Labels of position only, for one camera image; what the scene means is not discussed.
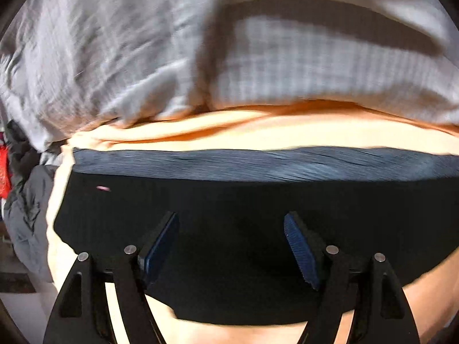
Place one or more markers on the dark grey jacket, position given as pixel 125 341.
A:
pixel 28 204

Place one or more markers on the grey striped blanket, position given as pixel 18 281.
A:
pixel 107 43

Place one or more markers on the peach bed sheet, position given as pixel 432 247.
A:
pixel 251 132

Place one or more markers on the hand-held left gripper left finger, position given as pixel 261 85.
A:
pixel 159 245

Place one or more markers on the small red cloth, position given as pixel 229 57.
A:
pixel 3 175

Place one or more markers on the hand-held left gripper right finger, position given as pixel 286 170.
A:
pixel 301 247

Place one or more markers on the black pants with patterned waistband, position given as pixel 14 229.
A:
pixel 233 200

